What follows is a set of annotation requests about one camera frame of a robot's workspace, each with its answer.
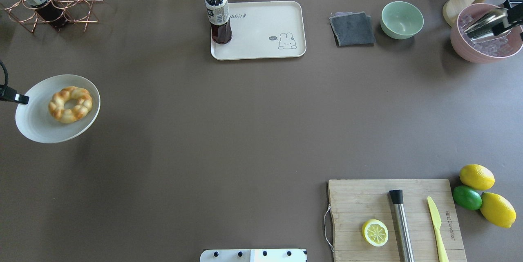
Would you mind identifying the dark tea bottle on tray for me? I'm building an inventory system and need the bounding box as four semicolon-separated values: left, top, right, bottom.
204;0;232;45

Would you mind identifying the metal muddler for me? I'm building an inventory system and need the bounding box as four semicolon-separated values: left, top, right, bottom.
389;189;415;262

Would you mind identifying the half lemon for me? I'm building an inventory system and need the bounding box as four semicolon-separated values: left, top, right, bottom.
361;219;389;247

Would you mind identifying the braided donut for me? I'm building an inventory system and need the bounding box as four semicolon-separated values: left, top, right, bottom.
47;86;93;124

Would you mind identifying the white plate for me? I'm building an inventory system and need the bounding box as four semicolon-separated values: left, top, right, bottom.
15;74;100;143

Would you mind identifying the green bowl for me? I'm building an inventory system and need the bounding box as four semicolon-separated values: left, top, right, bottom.
380;1;424;40

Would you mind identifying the wooden cutting board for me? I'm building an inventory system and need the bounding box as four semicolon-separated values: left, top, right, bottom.
328;179;467;262

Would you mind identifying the pink bowl with ice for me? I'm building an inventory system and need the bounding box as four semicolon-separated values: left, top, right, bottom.
451;3;522;63

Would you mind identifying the green lime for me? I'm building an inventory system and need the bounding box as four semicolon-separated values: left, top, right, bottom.
452;185;483;210

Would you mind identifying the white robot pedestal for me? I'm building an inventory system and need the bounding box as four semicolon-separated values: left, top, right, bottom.
200;248;308;262

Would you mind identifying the yellow lemon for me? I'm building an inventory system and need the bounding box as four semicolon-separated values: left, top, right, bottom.
459;164;495;190
480;193;517;228

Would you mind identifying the metal ice scoop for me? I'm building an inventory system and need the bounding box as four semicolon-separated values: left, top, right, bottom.
464;7;508;43

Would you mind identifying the cream rabbit tray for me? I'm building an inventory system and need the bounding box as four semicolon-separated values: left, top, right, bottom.
210;1;306;60

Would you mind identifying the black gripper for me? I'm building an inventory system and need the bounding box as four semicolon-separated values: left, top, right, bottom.
490;0;523;40

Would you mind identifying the grey folded cloth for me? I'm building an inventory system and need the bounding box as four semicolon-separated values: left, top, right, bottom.
329;12;375;47

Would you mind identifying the yellow plastic knife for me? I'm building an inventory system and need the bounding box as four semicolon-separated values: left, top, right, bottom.
427;196;449;262

